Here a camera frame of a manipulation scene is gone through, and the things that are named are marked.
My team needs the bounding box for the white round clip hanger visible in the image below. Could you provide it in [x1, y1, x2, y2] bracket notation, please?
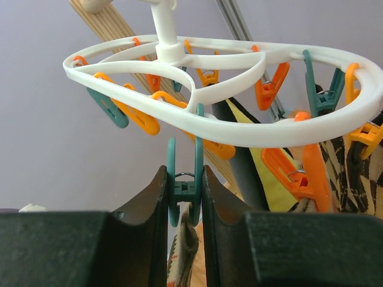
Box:
[63, 1, 382, 148]

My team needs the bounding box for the grey black long sock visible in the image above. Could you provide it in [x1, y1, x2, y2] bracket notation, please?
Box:
[212, 97, 298, 212]

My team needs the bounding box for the orange clothes peg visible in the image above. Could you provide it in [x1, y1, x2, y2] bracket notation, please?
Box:
[261, 143, 332, 212]

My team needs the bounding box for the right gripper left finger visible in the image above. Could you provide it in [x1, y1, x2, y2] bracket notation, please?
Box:
[1, 166, 168, 286]

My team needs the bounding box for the wooden hanging rack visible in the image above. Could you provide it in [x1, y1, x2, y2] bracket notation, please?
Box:
[68, 0, 245, 201]

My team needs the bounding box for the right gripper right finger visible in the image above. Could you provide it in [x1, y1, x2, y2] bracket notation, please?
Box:
[202, 167, 382, 286]

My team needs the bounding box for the brown argyle sock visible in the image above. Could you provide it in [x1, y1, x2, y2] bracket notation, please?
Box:
[166, 203, 199, 287]
[290, 110, 383, 216]

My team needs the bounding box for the teal clothes peg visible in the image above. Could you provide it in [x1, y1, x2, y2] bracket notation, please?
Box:
[166, 103, 205, 227]

